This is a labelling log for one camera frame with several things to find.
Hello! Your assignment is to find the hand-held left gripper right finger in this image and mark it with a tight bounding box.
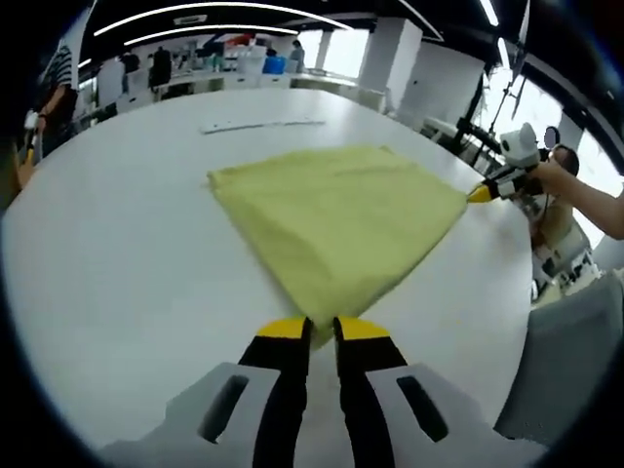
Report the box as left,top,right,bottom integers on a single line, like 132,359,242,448
333,315,545,468

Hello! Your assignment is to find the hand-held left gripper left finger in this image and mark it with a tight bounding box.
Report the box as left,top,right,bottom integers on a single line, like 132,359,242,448
101,316,313,468

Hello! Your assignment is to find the yellow blue grey garment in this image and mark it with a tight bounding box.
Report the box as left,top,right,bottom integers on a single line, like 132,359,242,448
204,144,470,352

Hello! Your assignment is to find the clear template sheet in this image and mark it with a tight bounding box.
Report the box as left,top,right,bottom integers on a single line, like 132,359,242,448
199,118,327,136

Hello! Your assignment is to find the person's right hand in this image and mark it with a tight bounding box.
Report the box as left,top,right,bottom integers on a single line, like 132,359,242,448
533,159,563,197

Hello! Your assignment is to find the black tripod stand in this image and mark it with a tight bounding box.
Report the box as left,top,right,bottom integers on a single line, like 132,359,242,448
455,28,530,170

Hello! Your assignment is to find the bright ceiling light strip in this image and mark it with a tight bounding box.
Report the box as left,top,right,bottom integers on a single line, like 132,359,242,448
480,0,501,28

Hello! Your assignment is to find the grey mesh office chair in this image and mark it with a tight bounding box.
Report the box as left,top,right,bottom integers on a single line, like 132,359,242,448
494,269,624,449

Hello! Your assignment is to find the row of white office cabinets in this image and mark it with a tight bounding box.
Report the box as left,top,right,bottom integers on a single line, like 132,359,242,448
96,66,387,114

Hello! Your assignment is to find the short ceiling light strip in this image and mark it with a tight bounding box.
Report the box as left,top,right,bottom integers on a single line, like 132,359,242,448
123,23,299,48

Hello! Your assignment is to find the long ceiling light strip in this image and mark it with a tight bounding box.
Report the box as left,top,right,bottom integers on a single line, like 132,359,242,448
92,1,353,37

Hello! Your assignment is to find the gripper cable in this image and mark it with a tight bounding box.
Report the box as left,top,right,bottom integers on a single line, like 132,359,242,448
534,193,553,233

